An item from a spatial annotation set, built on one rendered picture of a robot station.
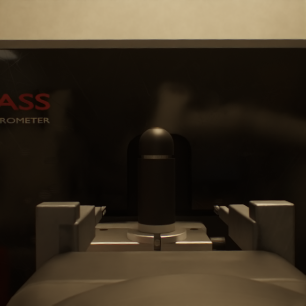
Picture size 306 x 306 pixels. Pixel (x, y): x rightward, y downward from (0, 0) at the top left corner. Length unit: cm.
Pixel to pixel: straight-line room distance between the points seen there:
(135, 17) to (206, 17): 27
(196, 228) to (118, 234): 6
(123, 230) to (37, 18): 135
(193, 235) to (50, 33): 135
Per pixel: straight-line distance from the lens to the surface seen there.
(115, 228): 30
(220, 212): 17
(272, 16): 161
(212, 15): 156
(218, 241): 27
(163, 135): 26
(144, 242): 26
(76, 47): 33
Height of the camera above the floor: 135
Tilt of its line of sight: level
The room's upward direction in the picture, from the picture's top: straight up
